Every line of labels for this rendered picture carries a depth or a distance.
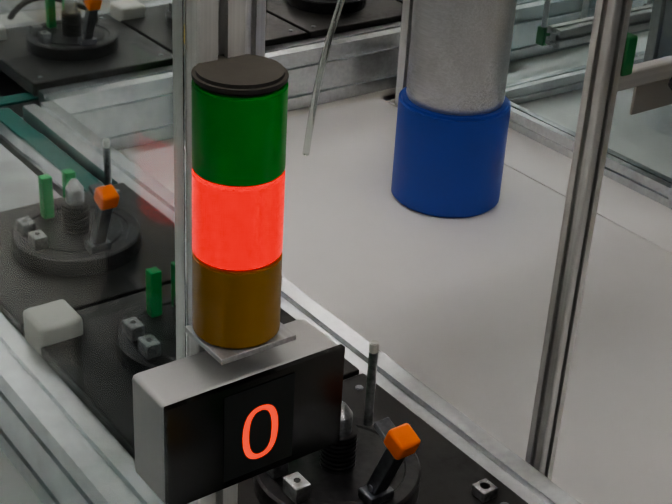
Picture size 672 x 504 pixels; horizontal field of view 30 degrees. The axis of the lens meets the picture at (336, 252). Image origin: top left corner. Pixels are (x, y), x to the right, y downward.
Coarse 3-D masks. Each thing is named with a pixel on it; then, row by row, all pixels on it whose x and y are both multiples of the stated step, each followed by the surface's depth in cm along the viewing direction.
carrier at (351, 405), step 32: (352, 384) 118; (352, 416) 102; (384, 416) 114; (416, 416) 114; (352, 448) 103; (384, 448) 107; (448, 448) 110; (256, 480) 103; (288, 480) 100; (320, 480) 102; (352, 480) 103; (416, 480) 103; (448, 480) 106
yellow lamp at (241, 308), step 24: (192, 264) 69; (192, 288) 70; (216, 288) 68; (240, 288) 68; (264, 288) 68; (192, 312) 71; (216, 312) 69; (240, 312) 69; (264, 312) 69; (216, 336) 69; (240, 336) 69; (264, 336) 70
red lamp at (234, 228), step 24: (192, 192) 67; (216, 192) 65; (240, 192) 65; (264, 192) 66; (192, 216) 68; (216, 216) 66; (240, 216) 66; (264, 216) 66; (192, 240) 69; (216, 240) 67; (240, 240) 66; (264, 240) 67; (216, 264) 67; (240, 264) 67; (264, 264) 68
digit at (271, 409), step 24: (264, 384) 71; (288, 384) 73; (240, 408) 71; (264, 408) 72; (288, 408) 73; (240, 432) 72; (264, 432) 73; (288, 432) 74; (240, 456) 73; (264, 456) 74; (288, 456) 75
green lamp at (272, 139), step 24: (192, 96) 64; (216, 96) 63; (264, 96) 63; (192, 120) 65; (216, 120) 63; (240, 120) 63; (264, 120) 64; (192, 144) 66; (216, 144) 64; (240, 144) 64; (264, 144) 64; (192, 168) 66; (216, 168) 65; (240, 168) 64; (264, 168) 65
